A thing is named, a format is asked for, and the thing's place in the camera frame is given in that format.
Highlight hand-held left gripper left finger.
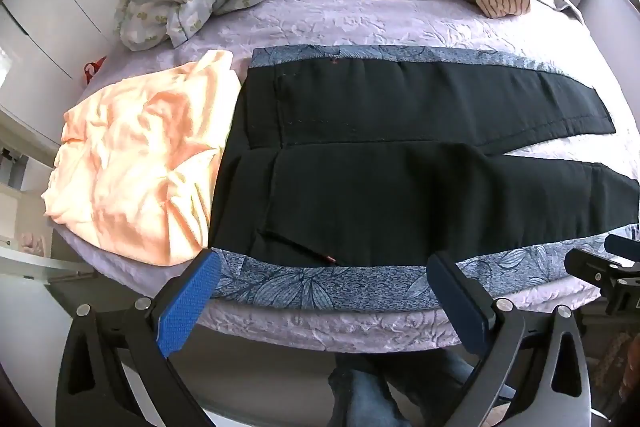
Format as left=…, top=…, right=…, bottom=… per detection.
left=56, top=251, right=222, bottom=427

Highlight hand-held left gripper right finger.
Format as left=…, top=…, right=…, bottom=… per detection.
left=427, top=251, right=597, bottom=427

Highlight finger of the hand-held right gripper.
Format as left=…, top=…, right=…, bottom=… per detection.
left=564, top=247, right=640, bottom=317
left=604, top=233, right=640, bottom=255

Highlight black pants with floral trim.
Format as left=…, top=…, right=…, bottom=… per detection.
left=207, top=44, right=640, bottom=310

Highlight person's leg in jeans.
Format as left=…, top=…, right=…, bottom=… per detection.
left=327, top=349, right=516, bottom=427

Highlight peach garment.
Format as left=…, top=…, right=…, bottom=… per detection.
left=41, top=49, right=242, bottom=267

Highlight white shelf unit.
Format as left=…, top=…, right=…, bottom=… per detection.
left=0, top=107, right=96, bottom=283

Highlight bed with lilac bedspread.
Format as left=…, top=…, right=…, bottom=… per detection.
left=50, top=0, right=640, bottom=358

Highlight red strap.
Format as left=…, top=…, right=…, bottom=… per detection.
left=81, top=56, right=109, bottom=84

